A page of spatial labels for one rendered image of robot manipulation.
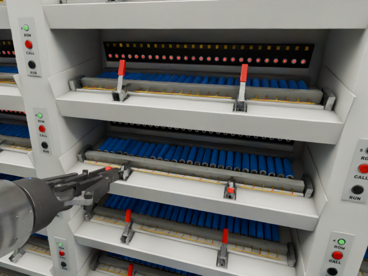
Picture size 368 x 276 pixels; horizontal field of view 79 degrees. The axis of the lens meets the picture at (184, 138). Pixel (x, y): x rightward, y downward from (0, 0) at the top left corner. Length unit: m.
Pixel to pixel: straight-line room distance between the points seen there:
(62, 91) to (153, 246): 0.47
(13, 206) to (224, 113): 0.35
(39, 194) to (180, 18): 0.37
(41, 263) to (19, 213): 0.69
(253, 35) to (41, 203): 0.57
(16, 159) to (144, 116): 0.44
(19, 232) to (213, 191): 0.37
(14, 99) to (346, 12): 0.72
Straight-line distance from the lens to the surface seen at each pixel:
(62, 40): 0.64
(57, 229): 0.79
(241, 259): 0.66
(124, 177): 0.57
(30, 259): 1.03
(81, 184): 0.42
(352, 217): 0.56
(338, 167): 0.50
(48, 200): 0.35
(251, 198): 0.53
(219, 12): 0.45
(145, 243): 0.68
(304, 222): 0.55
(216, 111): 0.45
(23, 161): 0.78
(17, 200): 0.32
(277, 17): 0.45
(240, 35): 0.64
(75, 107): 0.58
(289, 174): 0.59
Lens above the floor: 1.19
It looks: 18 degrees down
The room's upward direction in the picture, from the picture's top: 2 degrees clockwise
